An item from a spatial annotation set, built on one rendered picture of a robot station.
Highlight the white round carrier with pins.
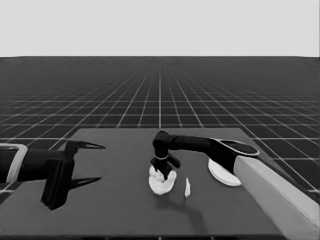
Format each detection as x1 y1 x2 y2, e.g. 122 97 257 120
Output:
148 165 178 196

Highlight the small thin T-shaped piece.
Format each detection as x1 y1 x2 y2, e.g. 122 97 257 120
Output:
184 176 192 199

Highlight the large thick white disc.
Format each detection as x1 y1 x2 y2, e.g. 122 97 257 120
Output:
207 157 242 188

